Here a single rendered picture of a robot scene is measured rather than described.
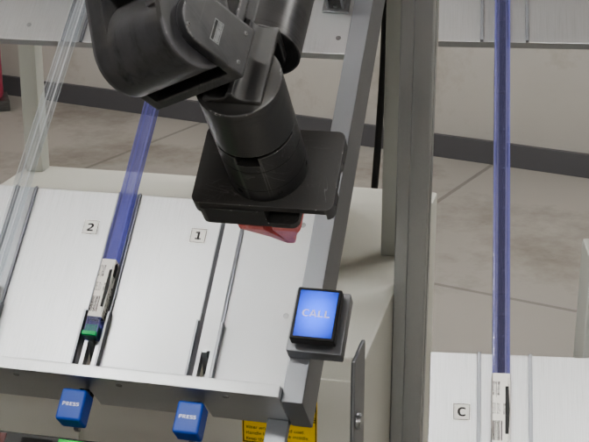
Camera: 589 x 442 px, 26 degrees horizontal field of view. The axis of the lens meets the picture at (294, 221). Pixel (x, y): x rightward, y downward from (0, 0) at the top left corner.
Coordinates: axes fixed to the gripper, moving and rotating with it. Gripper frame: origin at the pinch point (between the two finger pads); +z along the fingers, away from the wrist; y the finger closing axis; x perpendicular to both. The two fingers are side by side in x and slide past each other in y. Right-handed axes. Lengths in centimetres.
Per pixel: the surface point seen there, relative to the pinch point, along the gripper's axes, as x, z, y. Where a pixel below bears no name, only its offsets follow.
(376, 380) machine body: -12, 58, 2
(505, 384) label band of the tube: 5.9, 12.5, -16.5
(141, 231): -9.5, 20.1, 20.1
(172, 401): 6.6, 22.2, 13.9
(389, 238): -37, 69, 5
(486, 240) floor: -131, 241, 8
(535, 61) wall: -214, 266, 0
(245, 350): 1.7, 20.4, 7.5
